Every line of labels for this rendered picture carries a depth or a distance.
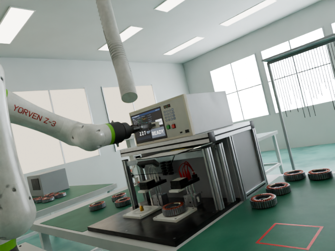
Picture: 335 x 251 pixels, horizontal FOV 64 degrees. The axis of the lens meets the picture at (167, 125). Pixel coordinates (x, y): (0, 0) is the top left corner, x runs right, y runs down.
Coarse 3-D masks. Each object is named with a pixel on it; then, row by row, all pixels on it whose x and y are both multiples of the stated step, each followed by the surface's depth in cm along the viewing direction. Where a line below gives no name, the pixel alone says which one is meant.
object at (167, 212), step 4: (168, 204) 130; (172, 204) 130; (176, 204) 129; (180, 204) 125; (184, 204) 125; (164, 208) 125; (168, 208) 123; (172, 208) 122; (176, 208) 121; (180, 208) 122; (184, 208) 124; (164, 212) 123; (168, 212) 122; (172, 212) 121; (176, 212) 122; (180, 212) 122; (168, 216) 123
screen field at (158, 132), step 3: (162, 126) 143; (153, 129) 148; (156, 129) 146; (159, 129) 144; (162, 129) 143; (153, 132) 148; (156, 132) 146; (159, 132) 145; (162, 132) 143; (153, 135) 148; (156, 135) 147; (159, 135) 145; (162, 135) 144
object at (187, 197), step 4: (196, 192) 138; (184, 196) 138; (188, 196) 136; (192, 196) 134; (196, 196) 134; (200, 196) 136; (184, 200) 138; (188, 200) 136; (196, 200) 133; (200, 200) 136; (188, 204) 136; (192, 204) 135; (196, 204) 133
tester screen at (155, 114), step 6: (144, 114) 151; (150, 114) 148; (156, 114) 144; (132, 120) 159; (138, 120) 155; (144, 120) 152; (150, 120) 148; (162, 120) 142; (138, 132) 157; (150, 132) 150; (150, 138) 150
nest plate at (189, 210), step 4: (188, 208) 128; (192, 208) 127; (196, 208) 127; (184, 212) 124; (188, 212) 123; (192, 212) 124; (156, 216) 128; (160, 216) 126; (164, 216) 125; (172, 216) 122; (176, 216) 121; (180, 216) 120; (184, 216) 120; (156, 220) 125; (160, 220) 123; (164, 220) 121; (168, 220) 119; (172, 220) 118; (176, 220) 117
